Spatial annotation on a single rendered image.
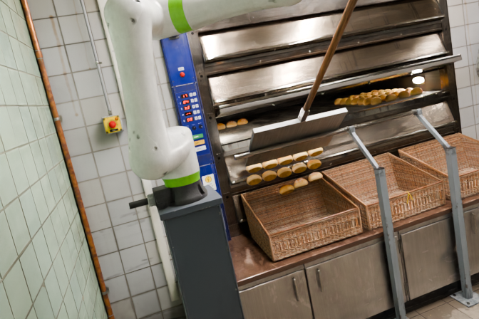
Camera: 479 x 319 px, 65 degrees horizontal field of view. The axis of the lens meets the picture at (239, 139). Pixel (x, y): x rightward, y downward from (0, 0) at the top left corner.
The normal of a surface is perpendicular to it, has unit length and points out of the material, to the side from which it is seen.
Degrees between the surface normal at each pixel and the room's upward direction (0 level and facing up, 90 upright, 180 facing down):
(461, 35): 90
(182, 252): 90
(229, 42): 69
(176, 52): 90
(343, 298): 90
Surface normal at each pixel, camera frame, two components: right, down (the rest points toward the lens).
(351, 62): 0.20, -0.25
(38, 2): 0.28, 0.09
